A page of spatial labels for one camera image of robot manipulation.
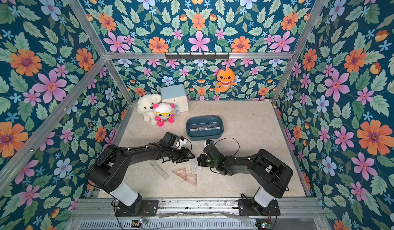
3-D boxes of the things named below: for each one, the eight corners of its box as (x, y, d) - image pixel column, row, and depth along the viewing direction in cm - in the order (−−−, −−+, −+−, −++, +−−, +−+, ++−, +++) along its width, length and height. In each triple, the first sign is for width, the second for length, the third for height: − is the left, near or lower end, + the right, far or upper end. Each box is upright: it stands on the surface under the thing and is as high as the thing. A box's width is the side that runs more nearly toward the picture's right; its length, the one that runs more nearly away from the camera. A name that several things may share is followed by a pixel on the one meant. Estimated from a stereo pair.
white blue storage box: (166, 116, 112) (161, 101, 100) (165, 101, 122) (160, 86, 110) (189, 112, 115) (187, 96, 103) (186, 98, 125) (183, 82, 112)
